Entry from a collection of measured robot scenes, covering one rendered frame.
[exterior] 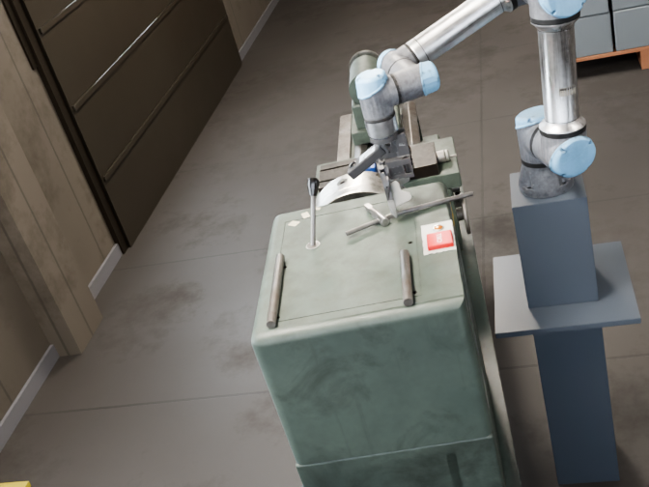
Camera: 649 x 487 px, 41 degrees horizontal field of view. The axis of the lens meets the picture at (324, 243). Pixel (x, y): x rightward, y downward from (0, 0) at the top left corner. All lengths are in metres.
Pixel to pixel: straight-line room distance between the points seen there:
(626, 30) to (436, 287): 4.15
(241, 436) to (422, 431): 1.67
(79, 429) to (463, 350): 2.49
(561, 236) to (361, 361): 0.81
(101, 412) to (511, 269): 2.10
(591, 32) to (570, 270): 3.46
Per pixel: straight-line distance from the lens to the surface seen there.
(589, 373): 2.79
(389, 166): 2.10
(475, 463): 2.14
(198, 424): 3.78
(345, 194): 2.40
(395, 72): 2.06
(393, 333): 1.87
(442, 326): 1.86
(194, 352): 4.20
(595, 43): 5.88
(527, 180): 2.46
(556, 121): 2.24
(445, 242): 2.01
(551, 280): 2.56
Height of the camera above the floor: 2.32
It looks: 30 degrees down
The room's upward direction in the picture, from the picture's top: 17 degrees counter-clockwise
